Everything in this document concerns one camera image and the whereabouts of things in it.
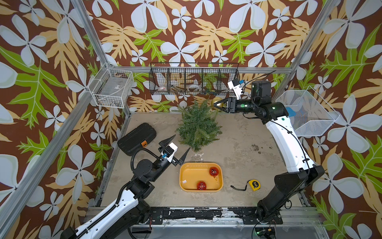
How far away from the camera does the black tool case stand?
958 millimetres

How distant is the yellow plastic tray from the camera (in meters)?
0.83

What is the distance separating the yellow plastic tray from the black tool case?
12.6 inches
